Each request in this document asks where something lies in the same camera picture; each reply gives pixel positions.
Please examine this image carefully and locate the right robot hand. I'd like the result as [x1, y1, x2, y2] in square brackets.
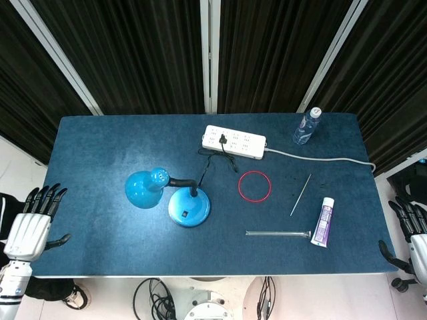
[378, 196, 427, 276]

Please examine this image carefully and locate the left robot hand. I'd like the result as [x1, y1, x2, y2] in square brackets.
[3, 183, 72, 263]

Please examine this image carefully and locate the blue desk lamp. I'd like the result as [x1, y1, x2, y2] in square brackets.
[124, 167, 212, 229]

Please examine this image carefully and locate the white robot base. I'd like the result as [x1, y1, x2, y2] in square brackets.
[159, 276, 258, 320]

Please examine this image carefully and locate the black white shoe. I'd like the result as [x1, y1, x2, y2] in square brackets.
[62, 285, 89, 310]

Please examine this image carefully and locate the purple white tube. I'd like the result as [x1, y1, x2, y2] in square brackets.
[310, 197, 336, 249]

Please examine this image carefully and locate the thin metal rod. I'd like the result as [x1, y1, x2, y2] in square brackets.
[289, 173, 312, 217]

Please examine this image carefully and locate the clear glass test tube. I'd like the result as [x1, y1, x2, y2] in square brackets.
[246, 230, 312, 239]

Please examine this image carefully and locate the clear plastic water bottle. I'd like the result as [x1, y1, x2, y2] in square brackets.
[292, 107, 323, 145]

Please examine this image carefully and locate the blue table cloth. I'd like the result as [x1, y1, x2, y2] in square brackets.
[30, 112, 400, 279]

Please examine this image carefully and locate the white power strip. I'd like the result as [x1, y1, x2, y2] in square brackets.
[201, 125, 268, 160]

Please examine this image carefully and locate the black curtain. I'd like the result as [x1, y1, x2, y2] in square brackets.
[0, 0, 427, 177]

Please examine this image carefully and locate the white power strip cable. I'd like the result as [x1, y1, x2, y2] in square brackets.
[265, 147, 377, 175]

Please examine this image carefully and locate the black cable bundle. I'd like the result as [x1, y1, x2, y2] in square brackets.
[133, 278, 177, 320]
[256, 276, 277, 320]

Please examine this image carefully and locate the red ring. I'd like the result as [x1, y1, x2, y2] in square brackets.
[238, 171, 272, 203]

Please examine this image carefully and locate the white partition post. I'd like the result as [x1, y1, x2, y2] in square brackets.
[199, 0, 222, 115]
[296, 0, 370, 114]
[8, 0, 103, 116]

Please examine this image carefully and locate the black lamp power cord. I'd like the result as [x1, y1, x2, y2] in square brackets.
[197, 133, 239, 187]

